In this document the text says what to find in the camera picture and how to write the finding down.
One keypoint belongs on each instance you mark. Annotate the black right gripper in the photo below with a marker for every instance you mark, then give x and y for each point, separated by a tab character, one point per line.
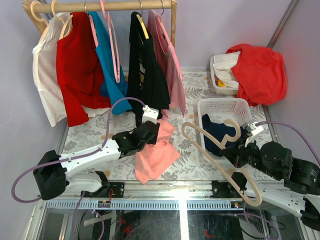
238	153

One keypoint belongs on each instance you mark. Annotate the salmon pink t-shirt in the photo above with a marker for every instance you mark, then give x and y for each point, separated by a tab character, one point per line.
153	160

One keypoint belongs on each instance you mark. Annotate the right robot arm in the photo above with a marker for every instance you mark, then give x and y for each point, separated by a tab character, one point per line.
300	176

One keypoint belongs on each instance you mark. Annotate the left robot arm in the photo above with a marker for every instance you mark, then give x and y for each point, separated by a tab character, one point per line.
58	174

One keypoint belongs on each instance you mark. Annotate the orange-red t-shirt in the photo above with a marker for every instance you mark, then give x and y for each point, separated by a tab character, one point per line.
260	72

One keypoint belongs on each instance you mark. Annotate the black hanging t-shirt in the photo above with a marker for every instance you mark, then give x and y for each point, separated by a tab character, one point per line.
146	79

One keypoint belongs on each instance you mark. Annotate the pink hanging t-shirt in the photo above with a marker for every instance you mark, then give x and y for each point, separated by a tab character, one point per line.
170	66

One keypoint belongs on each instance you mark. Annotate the blue hanging t-shirt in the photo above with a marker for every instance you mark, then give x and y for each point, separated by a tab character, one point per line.
109	88

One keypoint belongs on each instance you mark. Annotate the yellow hanger with black shirt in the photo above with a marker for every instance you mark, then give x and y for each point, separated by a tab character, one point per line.
141	21

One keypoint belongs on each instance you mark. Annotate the red hanging t-shirt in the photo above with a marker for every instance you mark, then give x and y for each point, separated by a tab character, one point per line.
79	72

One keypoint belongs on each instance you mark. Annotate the pink hanger with blue shirt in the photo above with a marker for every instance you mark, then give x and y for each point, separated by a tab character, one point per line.
92	25

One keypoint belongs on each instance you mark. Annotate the white hanging t-shirt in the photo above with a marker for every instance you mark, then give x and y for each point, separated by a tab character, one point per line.
45	75

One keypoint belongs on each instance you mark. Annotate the beige hanger with red shirt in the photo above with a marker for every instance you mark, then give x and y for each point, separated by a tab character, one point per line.
66	23

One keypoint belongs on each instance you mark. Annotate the navy blue folded garment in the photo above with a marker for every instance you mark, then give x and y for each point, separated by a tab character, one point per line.
218	131

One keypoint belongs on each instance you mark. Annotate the white perforated plastic basket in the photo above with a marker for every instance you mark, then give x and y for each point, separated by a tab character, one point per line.
221	109

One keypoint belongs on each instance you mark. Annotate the small white laundry basket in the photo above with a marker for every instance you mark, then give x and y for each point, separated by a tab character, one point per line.
227	91

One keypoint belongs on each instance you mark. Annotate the yellow object in basket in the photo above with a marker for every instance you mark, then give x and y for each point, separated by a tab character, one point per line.
221	84

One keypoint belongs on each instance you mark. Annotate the white garment in basket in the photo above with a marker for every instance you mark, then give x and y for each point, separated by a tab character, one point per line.
223	64

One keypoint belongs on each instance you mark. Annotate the wooden clothes rack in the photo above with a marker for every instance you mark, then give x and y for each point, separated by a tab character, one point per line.
45	8

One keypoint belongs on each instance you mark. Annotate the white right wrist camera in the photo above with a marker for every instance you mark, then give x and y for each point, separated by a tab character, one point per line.
252	131

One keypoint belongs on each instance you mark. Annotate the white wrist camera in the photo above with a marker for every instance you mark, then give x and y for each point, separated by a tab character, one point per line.
149	115
252	131

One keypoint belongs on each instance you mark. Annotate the grey slotted cable duct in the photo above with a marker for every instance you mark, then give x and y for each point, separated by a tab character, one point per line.
120	204

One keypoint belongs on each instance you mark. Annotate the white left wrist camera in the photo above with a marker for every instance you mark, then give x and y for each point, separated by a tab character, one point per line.
149	115

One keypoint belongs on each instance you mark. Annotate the aluminium frame rail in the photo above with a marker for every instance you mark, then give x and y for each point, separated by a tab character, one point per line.
197	189

